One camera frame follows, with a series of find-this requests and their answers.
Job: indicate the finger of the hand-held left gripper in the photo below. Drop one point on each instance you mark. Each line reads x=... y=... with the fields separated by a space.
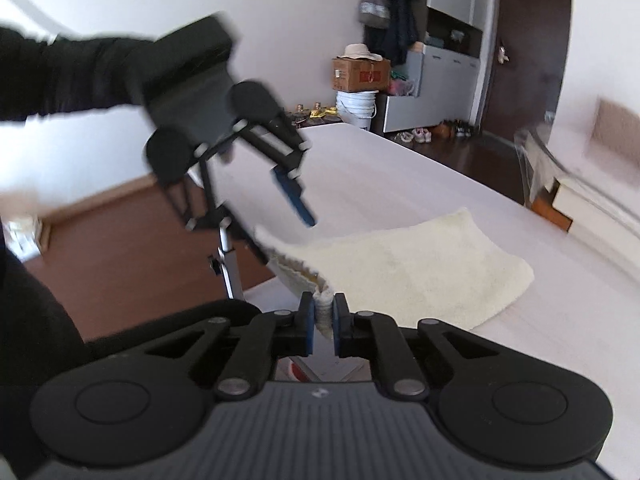
x=296 y=202
x=245 y=237

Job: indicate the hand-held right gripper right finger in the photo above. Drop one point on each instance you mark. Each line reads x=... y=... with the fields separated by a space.
x=337 y=332

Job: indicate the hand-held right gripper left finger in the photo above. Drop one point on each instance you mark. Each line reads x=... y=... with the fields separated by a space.
x=311 y=331

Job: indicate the cream towel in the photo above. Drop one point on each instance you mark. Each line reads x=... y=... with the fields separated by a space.
x=425 y=265

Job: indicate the person's left forearm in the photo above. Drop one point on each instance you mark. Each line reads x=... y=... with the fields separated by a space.
x=65 y=77

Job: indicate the metal stand pole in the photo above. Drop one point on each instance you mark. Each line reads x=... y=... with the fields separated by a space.
x=229 y=260

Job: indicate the red white object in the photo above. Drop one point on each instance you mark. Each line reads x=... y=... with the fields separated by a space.
x=300 y=370

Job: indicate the pile of snack packets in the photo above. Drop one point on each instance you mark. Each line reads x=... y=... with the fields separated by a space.
x=312 y=115

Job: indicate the white plastic bucket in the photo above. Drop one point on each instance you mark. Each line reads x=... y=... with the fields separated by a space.
x=356 y=107

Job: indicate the brown cardboard box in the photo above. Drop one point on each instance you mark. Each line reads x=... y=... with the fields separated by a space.
x=360 y=76

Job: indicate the row of shoes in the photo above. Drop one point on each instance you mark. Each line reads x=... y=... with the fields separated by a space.
x=432 y=133

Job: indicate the pile of colourful cloths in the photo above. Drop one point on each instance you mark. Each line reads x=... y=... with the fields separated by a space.
x=400 y=85

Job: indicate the beige sun hat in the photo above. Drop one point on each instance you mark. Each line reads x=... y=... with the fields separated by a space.
x=356 y=51

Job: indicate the white cabinet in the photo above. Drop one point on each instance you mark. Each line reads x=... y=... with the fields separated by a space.
x=450 y=75

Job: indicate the grey hanging bag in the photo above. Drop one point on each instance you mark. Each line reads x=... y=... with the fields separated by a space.
x=375 y=7

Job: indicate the dark hanging jacket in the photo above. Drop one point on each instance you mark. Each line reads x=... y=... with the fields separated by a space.
x=400 y=15

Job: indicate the white open carton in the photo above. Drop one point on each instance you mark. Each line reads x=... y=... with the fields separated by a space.
x=22 y=232

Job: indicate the person's dark clothing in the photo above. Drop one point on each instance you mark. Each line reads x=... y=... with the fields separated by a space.
x=35 y=320

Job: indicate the brown door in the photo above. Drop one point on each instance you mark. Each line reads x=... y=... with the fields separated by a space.
x=530 y=50

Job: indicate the cream sofa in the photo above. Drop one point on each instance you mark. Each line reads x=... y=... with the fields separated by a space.
x=600 y=210

